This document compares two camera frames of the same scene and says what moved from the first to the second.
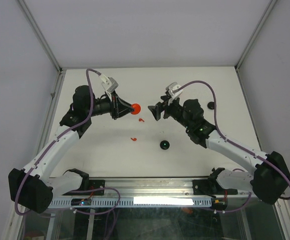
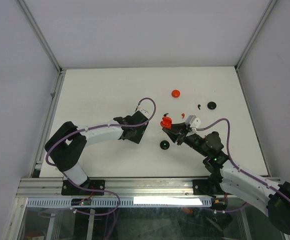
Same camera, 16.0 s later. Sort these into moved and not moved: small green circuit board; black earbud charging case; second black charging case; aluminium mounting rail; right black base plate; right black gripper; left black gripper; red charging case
Moved: left black gripper; red charging case; right black gripper
Not moved: small green circuit board; aluminium mounting rail; right black base plate; black earbud charging case; second black charging case
